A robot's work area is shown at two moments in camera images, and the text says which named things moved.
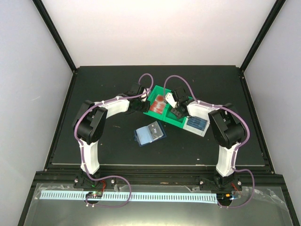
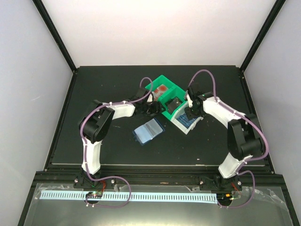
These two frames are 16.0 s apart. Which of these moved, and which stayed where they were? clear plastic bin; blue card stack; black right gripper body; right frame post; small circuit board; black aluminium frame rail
Moved: blue card stack; black right gripper body; clear plastic bin
Stayed: right frame post; black aluminium frame rail; small circuit board
